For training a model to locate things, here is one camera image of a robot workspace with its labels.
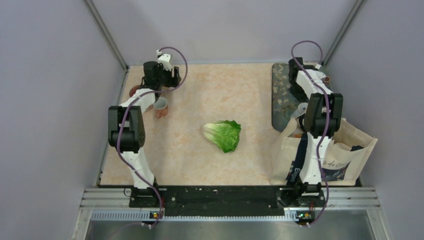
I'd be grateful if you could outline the green lettuce head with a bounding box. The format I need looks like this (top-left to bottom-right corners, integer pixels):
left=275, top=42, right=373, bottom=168
left=202, top=120, right=242, bottom=153

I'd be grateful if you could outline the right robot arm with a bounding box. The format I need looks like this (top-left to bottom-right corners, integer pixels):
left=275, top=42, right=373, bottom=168
left=288, top=57, right=344, bottom=206

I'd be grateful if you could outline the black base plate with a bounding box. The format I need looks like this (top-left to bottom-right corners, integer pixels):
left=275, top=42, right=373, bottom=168
left=129, top=185, right=326, bottom=217

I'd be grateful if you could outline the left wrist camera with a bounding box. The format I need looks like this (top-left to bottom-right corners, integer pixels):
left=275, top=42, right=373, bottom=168
left=156, top=49, right=172, bottom=72

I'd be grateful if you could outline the small pink mug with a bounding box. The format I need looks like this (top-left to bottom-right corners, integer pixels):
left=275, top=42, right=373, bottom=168
left=129, top=85, right=140, bottom=98

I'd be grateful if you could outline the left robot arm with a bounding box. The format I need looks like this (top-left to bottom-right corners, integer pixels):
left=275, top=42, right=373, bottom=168
left=107, top=61, right=181, bottom=207

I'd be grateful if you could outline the brown patterned mug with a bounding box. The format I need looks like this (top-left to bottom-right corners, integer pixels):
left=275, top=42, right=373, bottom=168
left=322, top=76, right=331, bottom=85

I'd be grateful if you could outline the beige tote bag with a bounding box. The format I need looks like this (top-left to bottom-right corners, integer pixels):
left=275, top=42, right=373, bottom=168
left=270, top=118, right=378, bottom=186

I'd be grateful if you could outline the terracotta pink mug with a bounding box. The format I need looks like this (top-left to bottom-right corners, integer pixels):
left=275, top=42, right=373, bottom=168
left=153, top=97, right=169, bottom=119

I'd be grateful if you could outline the floral patterned tray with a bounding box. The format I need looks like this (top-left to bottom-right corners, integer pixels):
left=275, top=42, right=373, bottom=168
left=271, top=62, right=308, bottom=132

